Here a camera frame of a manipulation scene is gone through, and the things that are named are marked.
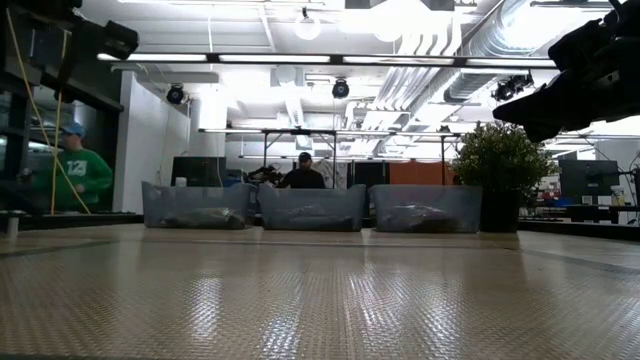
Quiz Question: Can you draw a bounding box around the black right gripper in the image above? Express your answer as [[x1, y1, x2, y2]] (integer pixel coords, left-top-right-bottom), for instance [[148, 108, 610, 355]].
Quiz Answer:
[[493, 61, 619, 142]]

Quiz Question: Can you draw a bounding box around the green brown granola bar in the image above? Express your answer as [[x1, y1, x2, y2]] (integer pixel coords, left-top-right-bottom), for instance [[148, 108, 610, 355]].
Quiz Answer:
[[162, 206, 247, 230]]

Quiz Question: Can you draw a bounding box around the green potted plant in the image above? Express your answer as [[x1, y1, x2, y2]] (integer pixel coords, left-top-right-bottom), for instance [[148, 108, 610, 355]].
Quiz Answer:
[[449, 119, 557, 234]]

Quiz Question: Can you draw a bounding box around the black monitor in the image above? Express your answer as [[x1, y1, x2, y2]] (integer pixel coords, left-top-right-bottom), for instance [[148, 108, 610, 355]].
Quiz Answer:
[[171, 156, 227, 189], [558, 158, 620, 197]]

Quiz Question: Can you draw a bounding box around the black desk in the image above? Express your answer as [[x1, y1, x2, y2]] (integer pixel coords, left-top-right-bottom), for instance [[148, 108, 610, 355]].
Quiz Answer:
[[567, 203, 640, 225]]

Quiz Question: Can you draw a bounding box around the clear grey plastic bin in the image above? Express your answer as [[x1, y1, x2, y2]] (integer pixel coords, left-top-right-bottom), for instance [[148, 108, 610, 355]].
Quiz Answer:
[[368, 183, 484, 234], [141, 180, 259, 230], [258, 183, 368, 232]]

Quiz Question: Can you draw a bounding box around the orange partition panel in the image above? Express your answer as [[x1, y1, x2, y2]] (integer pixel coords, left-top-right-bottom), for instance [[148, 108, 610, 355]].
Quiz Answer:
[[389, 162, 459, 187]]

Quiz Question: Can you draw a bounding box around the black cabinet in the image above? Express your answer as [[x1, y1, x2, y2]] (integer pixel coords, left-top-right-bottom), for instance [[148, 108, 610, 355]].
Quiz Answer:
[[351, 160, 391, 189]]

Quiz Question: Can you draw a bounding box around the white patterned sheet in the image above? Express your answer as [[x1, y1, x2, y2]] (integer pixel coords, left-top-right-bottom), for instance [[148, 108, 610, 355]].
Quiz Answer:
[[323, 159, 350, 189]]

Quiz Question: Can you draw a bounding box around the person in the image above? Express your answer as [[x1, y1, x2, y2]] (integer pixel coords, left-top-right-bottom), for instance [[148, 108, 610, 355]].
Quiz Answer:
[[278, 151, 326, 190], [34, 122, 115, 211]]

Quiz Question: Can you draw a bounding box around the round white pendant lamp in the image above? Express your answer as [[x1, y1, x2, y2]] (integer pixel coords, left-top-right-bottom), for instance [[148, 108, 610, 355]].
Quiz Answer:
[[293, 7, 322, 42]]

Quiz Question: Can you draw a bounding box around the overhead LED light bar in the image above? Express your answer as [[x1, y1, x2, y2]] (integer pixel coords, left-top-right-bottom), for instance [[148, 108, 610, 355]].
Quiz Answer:
[[97, 52, 559, 70]]

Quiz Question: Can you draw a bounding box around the black-bordered silicone baking mat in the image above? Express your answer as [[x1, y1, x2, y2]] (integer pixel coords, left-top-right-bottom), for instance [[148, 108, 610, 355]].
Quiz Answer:
[[0, 238, 640, 360]]

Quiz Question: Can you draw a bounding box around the black ceiling camera cluster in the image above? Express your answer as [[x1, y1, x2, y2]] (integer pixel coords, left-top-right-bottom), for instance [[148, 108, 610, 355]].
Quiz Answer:
[[492, 73, 534, 101]]

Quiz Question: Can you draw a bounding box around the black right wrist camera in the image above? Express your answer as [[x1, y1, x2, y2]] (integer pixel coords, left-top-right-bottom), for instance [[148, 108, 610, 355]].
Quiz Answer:
[[548, 14, 624, 72]]

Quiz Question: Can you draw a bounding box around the silver ventilation duct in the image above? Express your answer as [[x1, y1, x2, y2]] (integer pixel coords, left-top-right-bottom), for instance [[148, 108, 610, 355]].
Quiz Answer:
[[442, 0, 539, 105]]

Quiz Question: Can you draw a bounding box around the black frame stand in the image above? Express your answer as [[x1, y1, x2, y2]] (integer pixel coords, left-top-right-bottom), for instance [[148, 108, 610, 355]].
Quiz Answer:
[[261, 128, 338, 190]]

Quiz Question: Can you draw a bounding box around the white cylindrical post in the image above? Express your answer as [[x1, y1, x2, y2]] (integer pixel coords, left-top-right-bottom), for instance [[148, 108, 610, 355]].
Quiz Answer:
[[3, 209, 22, 239]]

